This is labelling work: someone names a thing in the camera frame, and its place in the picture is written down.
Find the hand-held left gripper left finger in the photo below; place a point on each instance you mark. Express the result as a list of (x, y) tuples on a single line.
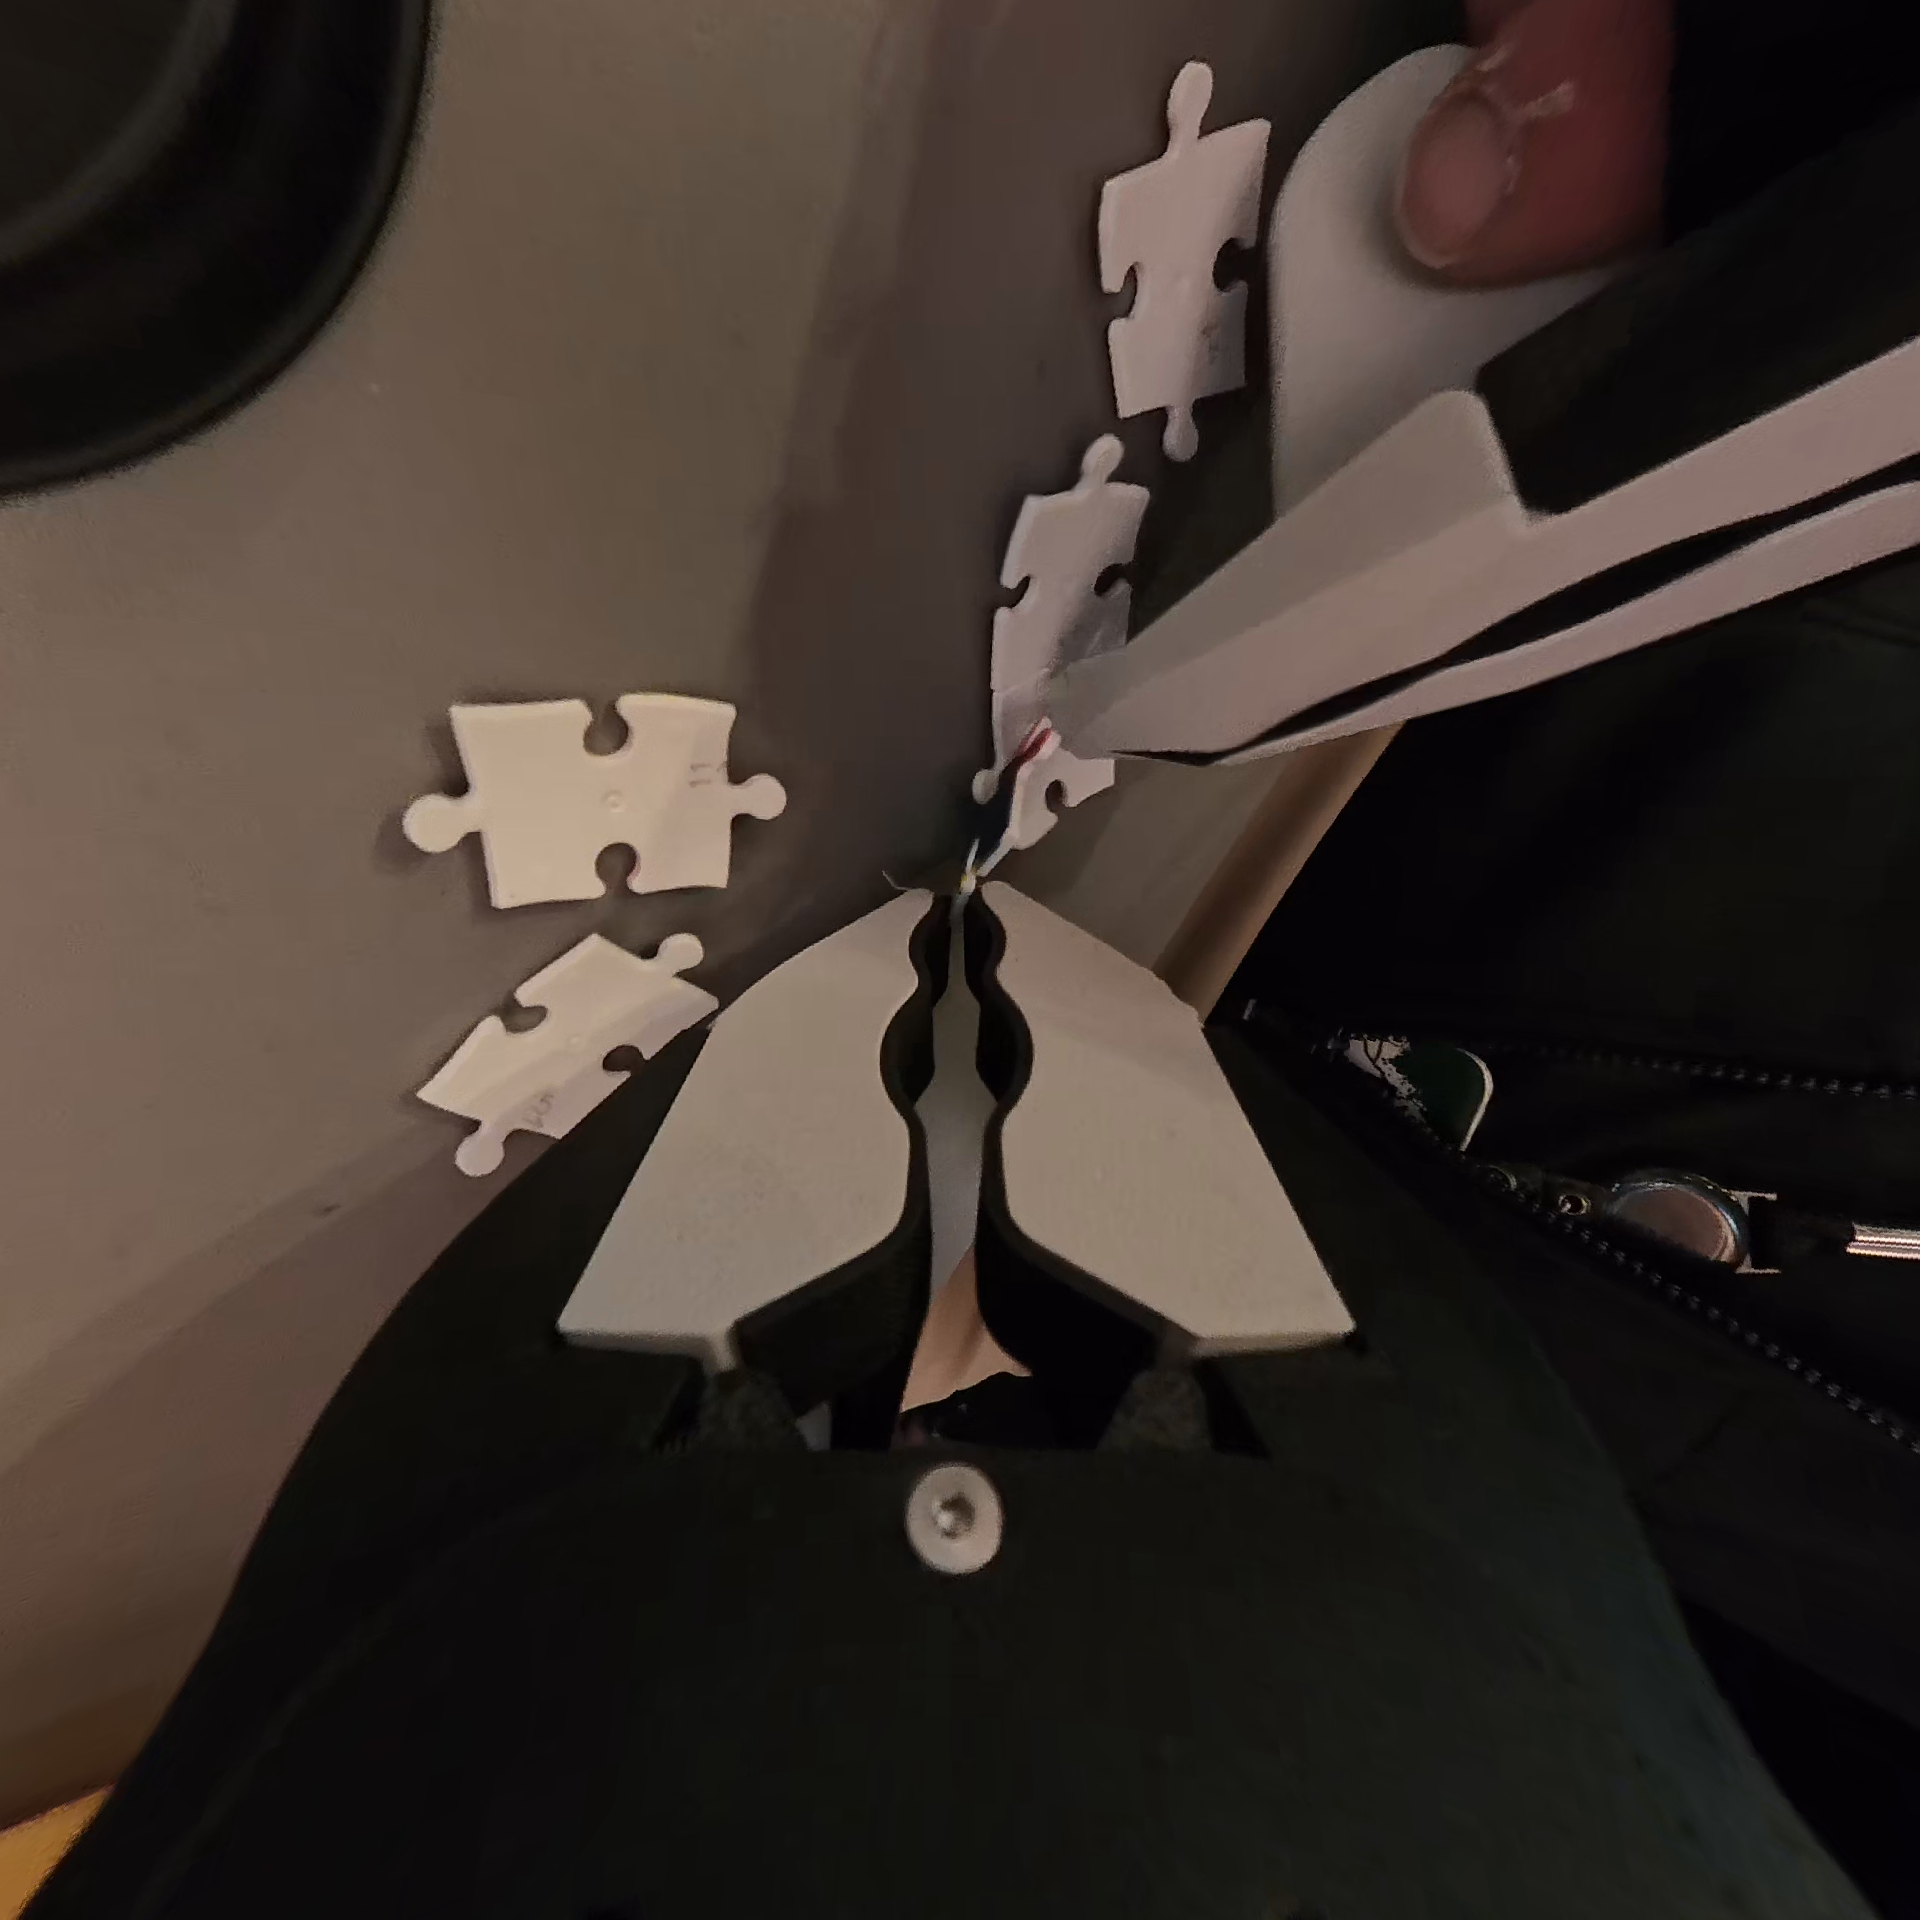
[(749, 1168)]

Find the white puzzle piece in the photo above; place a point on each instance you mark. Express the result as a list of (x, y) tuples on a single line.
[(584, 794), (569, 1034), (1177, 240), (1063, 554), (943, 1140)]

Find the black zip jacket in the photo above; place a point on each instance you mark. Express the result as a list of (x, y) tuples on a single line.
[(1576, 900)]

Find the person's right hand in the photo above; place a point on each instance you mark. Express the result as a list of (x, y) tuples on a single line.
[(1544, 148)]

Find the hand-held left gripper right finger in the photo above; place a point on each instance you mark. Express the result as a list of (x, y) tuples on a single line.
[(1142, 1168)]

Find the black dome stand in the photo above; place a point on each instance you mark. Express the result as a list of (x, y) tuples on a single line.
[(180, 195)]

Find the wooden table leg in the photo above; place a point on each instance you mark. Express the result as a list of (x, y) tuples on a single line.
[(1274, 868)]

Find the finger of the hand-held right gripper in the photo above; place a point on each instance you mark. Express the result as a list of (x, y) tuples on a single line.
[(1724, 591), (1349, 601)]

